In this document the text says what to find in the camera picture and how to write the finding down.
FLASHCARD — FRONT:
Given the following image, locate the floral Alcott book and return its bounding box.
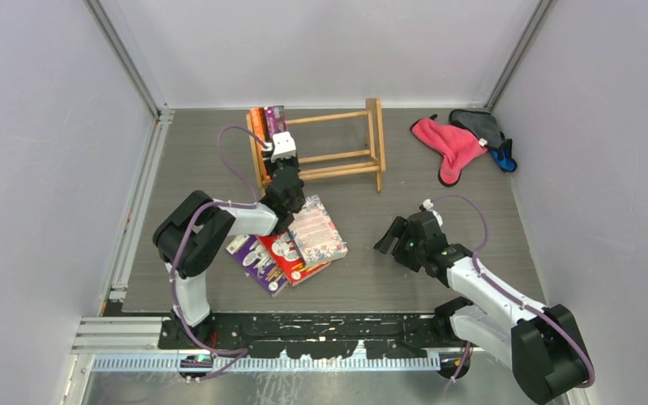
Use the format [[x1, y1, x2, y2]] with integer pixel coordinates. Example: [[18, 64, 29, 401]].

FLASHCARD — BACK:
[[288, 195, 348, 267]]

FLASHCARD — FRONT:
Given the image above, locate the purple book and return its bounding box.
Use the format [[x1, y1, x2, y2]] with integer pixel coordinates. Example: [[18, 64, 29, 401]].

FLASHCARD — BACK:
[[224, 235, 288, 297], [264, 105, 288, 137]]

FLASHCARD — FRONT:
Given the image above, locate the orange treehouse book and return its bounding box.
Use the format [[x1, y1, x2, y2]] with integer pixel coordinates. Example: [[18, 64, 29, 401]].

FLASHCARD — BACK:
[[249, 107, 270, 181]]

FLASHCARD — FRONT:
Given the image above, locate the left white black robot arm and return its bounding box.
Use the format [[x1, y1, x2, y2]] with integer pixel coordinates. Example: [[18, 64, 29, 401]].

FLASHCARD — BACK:
[[153, 157, 305, 348]]

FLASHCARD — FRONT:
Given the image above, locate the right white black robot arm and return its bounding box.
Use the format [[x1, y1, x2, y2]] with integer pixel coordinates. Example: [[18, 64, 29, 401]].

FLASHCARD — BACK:
[[374, 209, 594, 404]]

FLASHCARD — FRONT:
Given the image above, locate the red cartoon book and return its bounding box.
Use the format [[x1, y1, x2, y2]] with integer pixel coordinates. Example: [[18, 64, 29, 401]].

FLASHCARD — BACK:
[[256, 233, 331, 286]]

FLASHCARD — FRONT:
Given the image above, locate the pink cloth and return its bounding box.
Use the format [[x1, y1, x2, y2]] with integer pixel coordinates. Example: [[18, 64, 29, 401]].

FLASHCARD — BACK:
[[409, 115, 486, 187]]

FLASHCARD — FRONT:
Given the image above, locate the blue cloth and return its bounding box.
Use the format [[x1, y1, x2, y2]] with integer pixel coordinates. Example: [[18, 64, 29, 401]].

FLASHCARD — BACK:
[[489, 139, 518, 173]]

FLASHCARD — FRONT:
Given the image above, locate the wooden book rack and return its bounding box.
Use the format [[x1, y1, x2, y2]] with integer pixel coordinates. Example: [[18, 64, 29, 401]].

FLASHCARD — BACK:
[[246, 97, 387, 194]]

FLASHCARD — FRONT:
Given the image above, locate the grey cloth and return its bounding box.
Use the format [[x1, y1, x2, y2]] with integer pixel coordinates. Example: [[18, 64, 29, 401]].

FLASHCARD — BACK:
[[448, 109, 506, 149]]

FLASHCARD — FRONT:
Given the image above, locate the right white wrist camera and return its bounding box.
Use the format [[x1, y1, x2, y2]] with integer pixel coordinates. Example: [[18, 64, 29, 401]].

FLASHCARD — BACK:
[[419, 198, 442, 222]]

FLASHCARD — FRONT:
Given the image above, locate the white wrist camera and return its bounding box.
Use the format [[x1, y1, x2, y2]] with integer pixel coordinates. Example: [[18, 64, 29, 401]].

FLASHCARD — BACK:
[[419, 198, 442, 222], [270, 132, 297, 161]]

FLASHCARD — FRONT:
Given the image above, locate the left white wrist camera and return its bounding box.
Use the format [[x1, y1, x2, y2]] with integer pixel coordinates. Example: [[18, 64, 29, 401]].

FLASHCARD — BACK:
[[270, 132, 297, 161]]

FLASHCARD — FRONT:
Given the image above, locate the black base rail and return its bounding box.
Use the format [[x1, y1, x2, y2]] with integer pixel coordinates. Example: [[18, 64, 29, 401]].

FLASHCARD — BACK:
[[159, 311, 471, 362]]

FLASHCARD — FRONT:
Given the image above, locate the slotted cable duct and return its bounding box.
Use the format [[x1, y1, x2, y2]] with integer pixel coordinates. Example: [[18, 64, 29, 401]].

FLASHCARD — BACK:
[[92, 352, 440, 372]]

